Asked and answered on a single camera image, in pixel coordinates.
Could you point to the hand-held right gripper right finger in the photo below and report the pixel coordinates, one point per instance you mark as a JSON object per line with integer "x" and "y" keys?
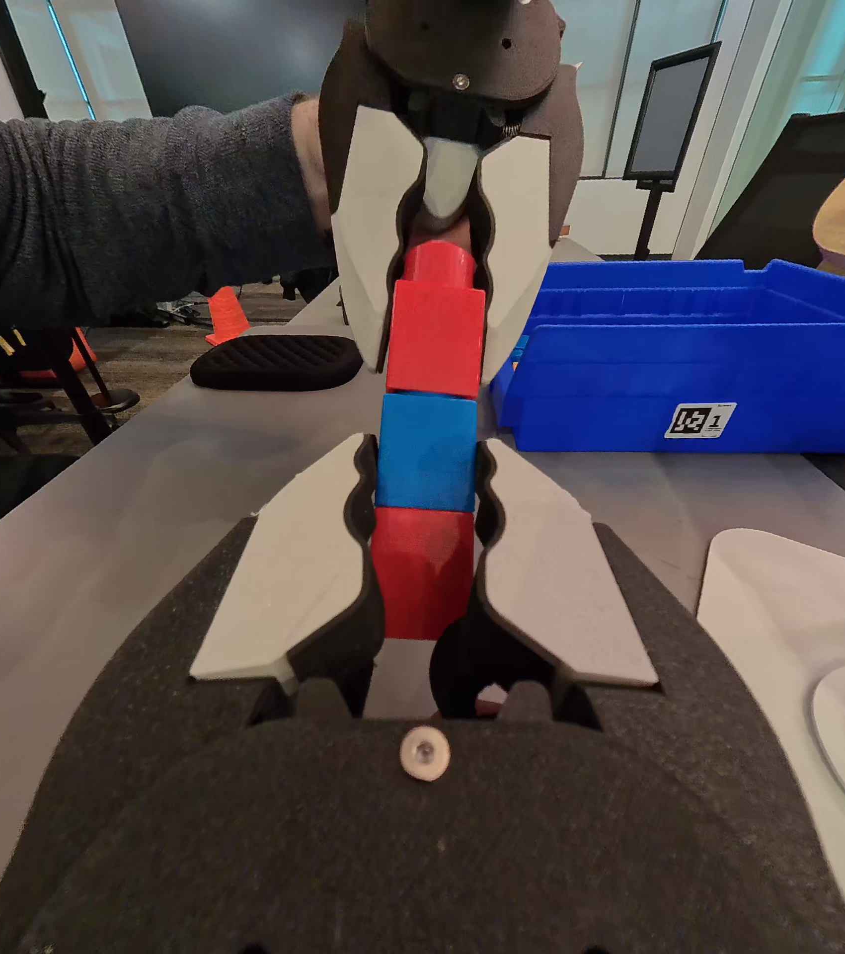
{"x": 564, "y": 596}

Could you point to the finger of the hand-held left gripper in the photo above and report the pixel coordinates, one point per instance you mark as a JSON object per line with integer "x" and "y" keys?
{"x": 519, "y": 224}
{"x": 370, "y": 209}

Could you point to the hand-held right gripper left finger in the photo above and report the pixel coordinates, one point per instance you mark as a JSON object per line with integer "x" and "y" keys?
{"x": 288, "y": 596}

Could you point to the blue plastic bin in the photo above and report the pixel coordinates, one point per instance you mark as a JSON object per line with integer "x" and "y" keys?
{"x": 661, "y": 358}

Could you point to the person's left forearm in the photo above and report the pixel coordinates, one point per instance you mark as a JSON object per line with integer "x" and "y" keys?
{"x": 110, "y": 209}

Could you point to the grey desk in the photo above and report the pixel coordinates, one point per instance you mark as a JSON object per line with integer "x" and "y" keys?
{"x": 124, "y": 492}

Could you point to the person's left hand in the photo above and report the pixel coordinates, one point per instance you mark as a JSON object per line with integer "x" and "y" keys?
{"x": 311, "y": 164}

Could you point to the orange traffic cone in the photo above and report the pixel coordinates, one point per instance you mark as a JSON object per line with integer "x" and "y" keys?
{"x": 83, "y": 351}
{"x": 229, "y": 316}

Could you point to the black ribbed wrist rest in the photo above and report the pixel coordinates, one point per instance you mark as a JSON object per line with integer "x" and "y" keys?
{"x": 276, "y": 362}

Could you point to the small monitor on stand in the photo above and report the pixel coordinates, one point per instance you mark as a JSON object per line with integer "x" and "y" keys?
{"x": 671, "y": 119}

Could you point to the large dark display screen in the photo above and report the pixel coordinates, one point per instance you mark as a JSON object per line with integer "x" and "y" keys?
{"x": 229, "y": 52}

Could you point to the white document stand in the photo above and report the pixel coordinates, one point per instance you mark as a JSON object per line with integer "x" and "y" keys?
{"x": 780, "y": 671}

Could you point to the black panel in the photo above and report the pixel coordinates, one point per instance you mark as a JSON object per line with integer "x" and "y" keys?
{"x": 795, "y": 187}

